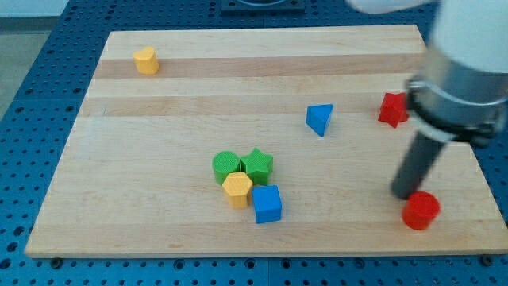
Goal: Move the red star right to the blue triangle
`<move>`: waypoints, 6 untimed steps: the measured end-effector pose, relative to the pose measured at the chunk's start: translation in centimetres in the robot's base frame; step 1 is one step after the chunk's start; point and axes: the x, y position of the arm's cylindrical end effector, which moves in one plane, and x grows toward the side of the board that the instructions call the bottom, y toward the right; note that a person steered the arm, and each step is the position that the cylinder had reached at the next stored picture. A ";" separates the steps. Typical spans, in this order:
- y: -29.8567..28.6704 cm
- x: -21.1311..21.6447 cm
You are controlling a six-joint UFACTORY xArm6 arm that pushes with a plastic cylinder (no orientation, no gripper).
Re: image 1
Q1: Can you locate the yellow hexagon block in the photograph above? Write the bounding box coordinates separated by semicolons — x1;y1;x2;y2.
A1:
222;172;253;208

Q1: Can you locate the silver metal wrist flange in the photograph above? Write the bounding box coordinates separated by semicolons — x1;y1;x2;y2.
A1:
406;46;507;148

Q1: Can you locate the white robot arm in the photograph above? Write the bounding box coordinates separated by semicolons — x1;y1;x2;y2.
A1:
391;0;507;199

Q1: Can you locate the red cylinder block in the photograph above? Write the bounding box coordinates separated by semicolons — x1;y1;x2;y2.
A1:
402;191;441;230

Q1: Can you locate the red star block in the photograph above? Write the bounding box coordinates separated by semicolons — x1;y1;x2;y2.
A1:
378;93;409;129

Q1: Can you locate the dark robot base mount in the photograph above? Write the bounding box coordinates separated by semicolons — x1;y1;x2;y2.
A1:
220;0;306;14

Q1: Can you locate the blue triangle block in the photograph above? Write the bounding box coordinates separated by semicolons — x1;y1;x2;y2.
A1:
306;104;333;137

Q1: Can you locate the green cylinder block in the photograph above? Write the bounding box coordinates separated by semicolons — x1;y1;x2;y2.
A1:
212;151;241;185

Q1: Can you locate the green star block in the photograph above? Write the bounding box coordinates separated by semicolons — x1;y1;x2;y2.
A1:
241;148;273;185

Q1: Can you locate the light wooden board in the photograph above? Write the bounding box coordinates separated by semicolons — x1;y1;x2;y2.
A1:
25;25;507;258

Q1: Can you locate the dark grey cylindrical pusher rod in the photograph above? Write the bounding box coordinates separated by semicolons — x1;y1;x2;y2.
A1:
391;131;446;200

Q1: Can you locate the yellow heart block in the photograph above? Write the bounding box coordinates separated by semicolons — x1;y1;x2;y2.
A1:
133;46;160;75

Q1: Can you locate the blue cube block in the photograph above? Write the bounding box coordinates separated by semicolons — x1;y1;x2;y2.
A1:
252;185;283;224

